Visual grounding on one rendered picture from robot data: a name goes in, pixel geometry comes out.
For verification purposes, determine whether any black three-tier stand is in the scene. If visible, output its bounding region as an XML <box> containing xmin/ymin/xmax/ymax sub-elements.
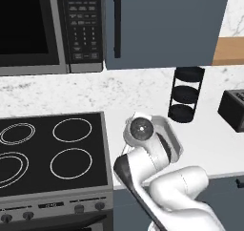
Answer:
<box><xmin>167</xmin><ymin>66</ymin><xmax>206</xmax><ymax>125</ymax></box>

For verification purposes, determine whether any black and steel stove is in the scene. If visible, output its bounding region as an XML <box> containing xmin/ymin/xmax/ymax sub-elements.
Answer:
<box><xmin>0</xmin><ymin>111</ymin><xmax>115</xmax><ymax>231</ymax></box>

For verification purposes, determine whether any blue-grey cupboard door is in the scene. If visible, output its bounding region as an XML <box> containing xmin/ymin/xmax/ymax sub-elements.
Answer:
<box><xmin>104</xmin><ymin>0</ymin><xmax>232</xmax><ymax>71</ymax></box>

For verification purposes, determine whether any black stove knob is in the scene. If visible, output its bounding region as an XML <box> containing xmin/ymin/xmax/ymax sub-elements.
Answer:
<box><xmin>73</xmin><ymin>203</ymin><xmax>86</xmax><ymax>215</ymax></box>
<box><xmin>0</xmin><ymin>213</ymin><xmax>13</xmax><ymax>224</ymax></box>
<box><xmin>94</xmin><ymin>201</ymin><xmax>107</xmax><ymax>211</ymax></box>
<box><xmin>22</xmin><ymin>210</ymin><xmax>35</xmax><ymax>221</ymax></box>

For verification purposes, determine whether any black toaster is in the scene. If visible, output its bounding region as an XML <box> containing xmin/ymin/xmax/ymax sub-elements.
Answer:
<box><xmin>216</xmin><ymin>89</ymin><xmax>244</xmax><ymax>134</ymax></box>

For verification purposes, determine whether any steel microwave oven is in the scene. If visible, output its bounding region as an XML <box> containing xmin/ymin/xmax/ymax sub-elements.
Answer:
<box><xmin>0</xmin><ymin>0</ymin><xmax>105</xmax><ymax>76</ymax></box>

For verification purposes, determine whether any wooden shelf panel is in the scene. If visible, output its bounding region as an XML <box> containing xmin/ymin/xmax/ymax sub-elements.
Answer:
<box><xmin>212</xmin><ymin>36</ymin><xmax>244</xmax><ymax>67</ymax></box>

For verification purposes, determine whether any blue-grey base cupboard front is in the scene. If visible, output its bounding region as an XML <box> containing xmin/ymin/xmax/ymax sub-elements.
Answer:
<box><xmin>112</xmin><ymin>174</ymin><xmax>244</xmax><ymax>231</ymax></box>

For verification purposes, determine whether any black cupboard door handle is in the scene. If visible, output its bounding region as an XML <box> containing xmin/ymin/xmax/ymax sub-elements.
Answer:
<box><xmin>112</xmin><ymin>0</ymin><xmax>123</xmax><ymax>59</ymax></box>

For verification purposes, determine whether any black base cupboard handle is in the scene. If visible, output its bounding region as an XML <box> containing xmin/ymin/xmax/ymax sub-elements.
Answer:
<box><xmin>234</xmin><ymin>177</ymin><xmax>244</xmax><ymax>189</ymax></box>

